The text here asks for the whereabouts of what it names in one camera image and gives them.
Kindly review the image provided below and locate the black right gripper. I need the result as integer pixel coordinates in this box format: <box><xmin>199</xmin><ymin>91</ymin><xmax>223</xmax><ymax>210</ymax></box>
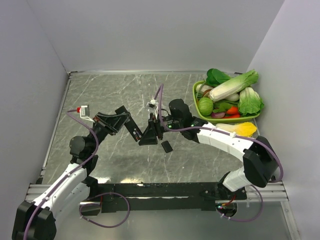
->
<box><xmin>139</xmin><ymin>112</ymin><xmax>183</xmax><ymax>146</ymax></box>

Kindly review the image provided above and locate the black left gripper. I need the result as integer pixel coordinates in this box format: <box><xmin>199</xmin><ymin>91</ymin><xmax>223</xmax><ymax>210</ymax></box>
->
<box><xmin>87</xmin><ymin>111</ymin><xmax>131</xmax><ymax>154</ymax></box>

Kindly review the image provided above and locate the black remote control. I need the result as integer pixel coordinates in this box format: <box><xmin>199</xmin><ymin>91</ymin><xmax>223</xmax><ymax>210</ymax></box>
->
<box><xmin>115</xmin><ymin>105</ymin><xmax>143</xmax><ymax>142</ymax></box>

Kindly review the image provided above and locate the black battery compartment cover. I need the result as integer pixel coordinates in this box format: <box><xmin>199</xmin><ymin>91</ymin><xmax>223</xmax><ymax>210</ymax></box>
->
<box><xmin>161</xmin><ymin>140</ymin><xmax>173</xmax><ymax>153</ymax></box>

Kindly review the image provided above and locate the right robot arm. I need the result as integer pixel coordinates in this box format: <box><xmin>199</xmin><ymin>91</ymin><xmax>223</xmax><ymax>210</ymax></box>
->
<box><xmin>138</xmin><ymin>98</ymin><xmax>279</xmax><ymax>199</ymax></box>

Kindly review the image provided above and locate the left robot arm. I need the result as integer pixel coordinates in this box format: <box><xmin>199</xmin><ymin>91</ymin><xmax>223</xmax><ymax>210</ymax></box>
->
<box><xmin>12</xmin><ymin>112</ymin><xmax>131</xmax><ymax>240</ymax></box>

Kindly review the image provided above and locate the green vegetable basket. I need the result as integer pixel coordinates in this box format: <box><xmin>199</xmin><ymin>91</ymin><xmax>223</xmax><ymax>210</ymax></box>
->
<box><xmin>192</xmin><ymin>80</ymin><xmax>261</xmax><ymax>124</ymax></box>

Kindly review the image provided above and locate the round green cabbage toy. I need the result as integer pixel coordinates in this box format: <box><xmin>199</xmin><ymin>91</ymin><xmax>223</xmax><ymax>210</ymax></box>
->
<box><xmin>197</xmin><ymin>97</ymin><xmax>214</xmax><ymax>116</ymax></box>

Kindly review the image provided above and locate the purple onion toy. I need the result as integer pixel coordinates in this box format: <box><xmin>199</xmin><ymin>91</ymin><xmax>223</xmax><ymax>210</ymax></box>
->
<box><xmin>210</xmin><ymin>112</ymin><xmax>226</xmax><ymax>119</ymax></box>

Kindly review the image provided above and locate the white mushroom toy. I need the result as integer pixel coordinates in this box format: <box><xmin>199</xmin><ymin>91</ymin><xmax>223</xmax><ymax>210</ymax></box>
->
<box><xmin>195</xmin><ymin>84</ymin><xmax>213</xmax><ymax>95</ymax></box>

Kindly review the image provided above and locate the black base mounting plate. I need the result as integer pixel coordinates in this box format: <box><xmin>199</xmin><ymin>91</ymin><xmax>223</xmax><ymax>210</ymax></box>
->
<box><xmin>81</xmin><ymin>182</ymin><xmax>247</xmax><ymax>216</ymax></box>

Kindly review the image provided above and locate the dark green spinach toy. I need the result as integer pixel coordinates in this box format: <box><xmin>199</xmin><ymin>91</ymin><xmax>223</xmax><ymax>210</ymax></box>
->
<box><xmin>205</xmin><ymin>68</ymin><xmax>231</xmax><ymax>87</ymax></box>

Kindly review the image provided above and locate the orange carrot toy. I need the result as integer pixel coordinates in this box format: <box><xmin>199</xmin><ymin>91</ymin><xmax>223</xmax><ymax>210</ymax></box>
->
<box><xmin>225</xmin><ymin>106</ymin><xmax>240</xmax><ymax>115</ymax></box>

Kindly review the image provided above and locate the red chili toy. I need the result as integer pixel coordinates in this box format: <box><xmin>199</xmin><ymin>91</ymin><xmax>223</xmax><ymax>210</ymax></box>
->
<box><xmin>223</xmin><ymin>114</ymin><xmax>241</xmax><ymax>119</ymax></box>

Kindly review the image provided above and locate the white radish toy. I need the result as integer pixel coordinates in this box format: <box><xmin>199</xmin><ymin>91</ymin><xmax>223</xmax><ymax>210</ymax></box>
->
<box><xmin>225</xmin><ymin>93</ymin><xmax>240</xmax><ymax>102</ymax></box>

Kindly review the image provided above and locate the yellow cabbage toy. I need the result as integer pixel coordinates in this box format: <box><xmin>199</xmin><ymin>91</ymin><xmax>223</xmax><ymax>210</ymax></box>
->
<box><xmin>215</xmin><ymin>122</ymin><xmax>257</xmax><ymax>137</ymax></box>

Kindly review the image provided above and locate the green leafy lettuce toy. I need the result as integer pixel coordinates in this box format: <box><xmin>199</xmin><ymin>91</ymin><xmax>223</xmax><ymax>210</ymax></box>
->
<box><xmin>238</xmin><ymin>87</ymin><xmax>264</xmax><ymax>116</ymax></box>

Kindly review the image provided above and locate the large napa cabbage toy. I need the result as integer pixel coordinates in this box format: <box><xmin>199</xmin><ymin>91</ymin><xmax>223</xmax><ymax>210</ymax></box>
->
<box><xmin>209</xmin><ymin>70</ymin><xmax>259</xmax><ymax>102</ymax></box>

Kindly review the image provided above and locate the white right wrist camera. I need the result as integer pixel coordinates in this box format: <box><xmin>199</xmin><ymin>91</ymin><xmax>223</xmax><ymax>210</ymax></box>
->
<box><xmin>146</xmin><ymin>99</ymin><xmax>159</xmax><ymax>119</ymax></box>

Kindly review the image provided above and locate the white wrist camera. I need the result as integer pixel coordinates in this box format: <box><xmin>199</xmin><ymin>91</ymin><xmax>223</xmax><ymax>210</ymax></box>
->
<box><xmin>146</xmin><ymin>99</ymin><xmax>159</xmax><ymax>119</ymax></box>
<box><xmin>76</xmin><ymin>105</ymin><xmax>94</xmax><ymax>122</ymax></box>

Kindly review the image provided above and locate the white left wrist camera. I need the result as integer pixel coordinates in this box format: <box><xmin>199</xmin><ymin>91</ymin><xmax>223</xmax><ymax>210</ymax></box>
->
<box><xmin>76</xmin><ymin>105</ymin><xmax>94</xmax><ymax>122</ymax></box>

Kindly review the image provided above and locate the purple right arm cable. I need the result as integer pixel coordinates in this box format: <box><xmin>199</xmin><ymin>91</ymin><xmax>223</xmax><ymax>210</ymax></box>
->
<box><xmin>152</xmin><ymin>83</ymin><xmax>284</xmax><ymax>222</ymax></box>

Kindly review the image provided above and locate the aluminium frame rail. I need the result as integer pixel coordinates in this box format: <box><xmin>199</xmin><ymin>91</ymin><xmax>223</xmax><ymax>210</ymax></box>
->
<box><xmin>25</xmin><ymin>182</ymin><xmax>289</xmax><ymax>203</ymax></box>

